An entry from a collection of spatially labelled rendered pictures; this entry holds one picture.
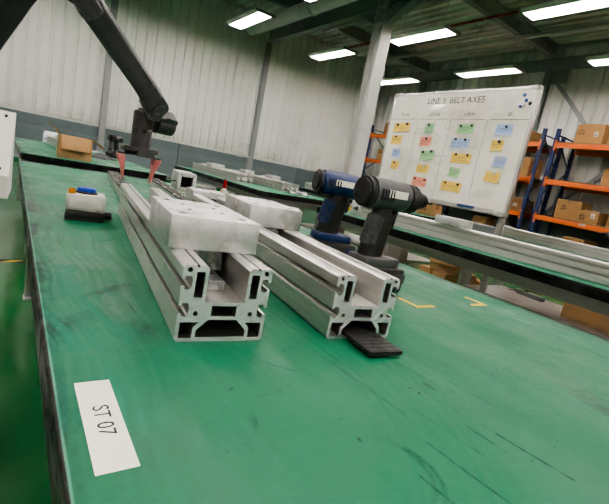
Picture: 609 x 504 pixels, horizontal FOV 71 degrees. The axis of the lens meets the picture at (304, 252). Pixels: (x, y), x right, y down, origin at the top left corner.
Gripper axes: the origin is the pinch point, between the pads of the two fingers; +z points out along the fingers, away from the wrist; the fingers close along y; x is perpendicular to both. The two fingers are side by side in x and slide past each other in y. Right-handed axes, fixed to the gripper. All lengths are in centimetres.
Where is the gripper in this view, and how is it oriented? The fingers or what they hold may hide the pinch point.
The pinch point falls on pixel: (136, 177)
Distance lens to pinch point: 140.5
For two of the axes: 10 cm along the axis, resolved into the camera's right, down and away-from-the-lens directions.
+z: -1.9, 9.7, 1.8
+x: -4.6, -2.4, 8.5
